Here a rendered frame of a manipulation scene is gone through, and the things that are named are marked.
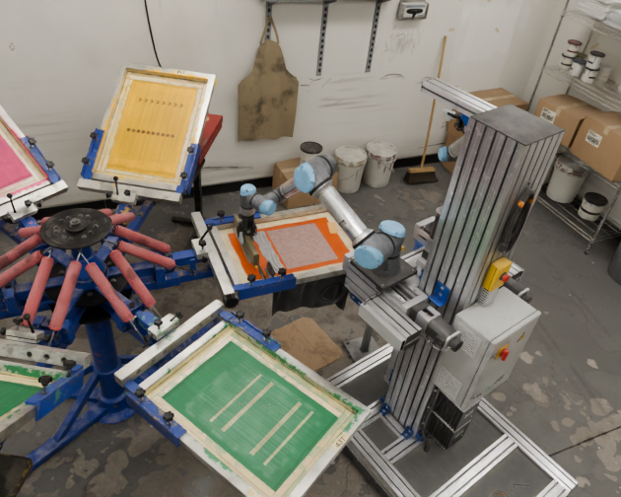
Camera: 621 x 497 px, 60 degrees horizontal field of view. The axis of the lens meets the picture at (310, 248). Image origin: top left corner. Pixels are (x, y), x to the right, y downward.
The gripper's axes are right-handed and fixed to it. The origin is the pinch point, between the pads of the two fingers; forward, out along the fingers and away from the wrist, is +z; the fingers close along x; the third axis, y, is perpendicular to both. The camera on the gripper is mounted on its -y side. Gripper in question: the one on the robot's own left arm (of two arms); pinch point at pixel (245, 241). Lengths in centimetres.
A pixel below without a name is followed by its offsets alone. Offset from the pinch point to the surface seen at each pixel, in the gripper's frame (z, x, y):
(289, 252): 9.8, 23.6, 4.7
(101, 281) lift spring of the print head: -13, -73, 25
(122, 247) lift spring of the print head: -17, -61, 8
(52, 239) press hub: -26, -89, 6
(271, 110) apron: 24, 84, -194
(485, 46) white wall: -18, 302, -200
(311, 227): 9.8, 44.7, -13.4
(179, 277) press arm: 14.4, -35.9, 2.1
